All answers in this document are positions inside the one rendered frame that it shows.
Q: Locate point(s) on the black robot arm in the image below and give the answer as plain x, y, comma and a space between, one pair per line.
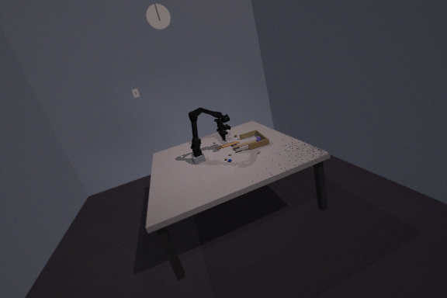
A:
193, 115

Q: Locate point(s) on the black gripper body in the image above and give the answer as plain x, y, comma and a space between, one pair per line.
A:
221, 130

